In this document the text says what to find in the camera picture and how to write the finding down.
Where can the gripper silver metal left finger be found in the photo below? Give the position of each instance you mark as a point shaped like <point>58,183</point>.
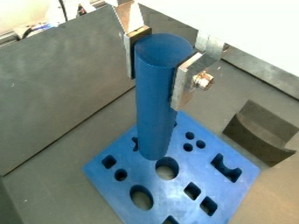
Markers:
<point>134,29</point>

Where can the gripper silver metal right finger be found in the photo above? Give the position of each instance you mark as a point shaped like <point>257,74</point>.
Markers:
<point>192,74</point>

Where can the blue round cylinder peg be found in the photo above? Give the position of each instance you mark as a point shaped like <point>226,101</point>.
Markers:
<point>160,52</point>

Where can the dark grey foam block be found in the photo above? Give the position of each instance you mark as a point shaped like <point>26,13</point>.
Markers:
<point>262,133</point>

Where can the blue shape insertion board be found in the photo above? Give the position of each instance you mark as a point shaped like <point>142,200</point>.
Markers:
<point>196,186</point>

